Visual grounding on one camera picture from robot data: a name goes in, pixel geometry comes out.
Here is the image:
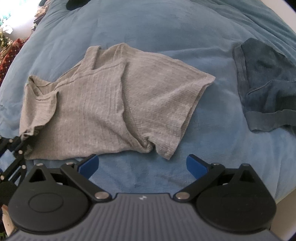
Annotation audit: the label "dark blue jeans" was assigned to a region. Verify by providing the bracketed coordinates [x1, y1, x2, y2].
[233, 38, 295, 132]

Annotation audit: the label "black garment on bed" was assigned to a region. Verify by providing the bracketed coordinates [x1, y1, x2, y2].
[66, 0, 90, 11]

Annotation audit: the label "grey polo shirt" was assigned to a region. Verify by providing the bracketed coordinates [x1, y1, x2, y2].
[20, 43, 215, 160]

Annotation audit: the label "red patterned tablecloth table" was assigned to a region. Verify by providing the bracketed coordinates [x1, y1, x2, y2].
[0, 39, 28, 83]

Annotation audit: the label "plaid bed sheet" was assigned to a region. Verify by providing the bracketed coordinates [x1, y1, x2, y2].
[1, 204, 16, 237]

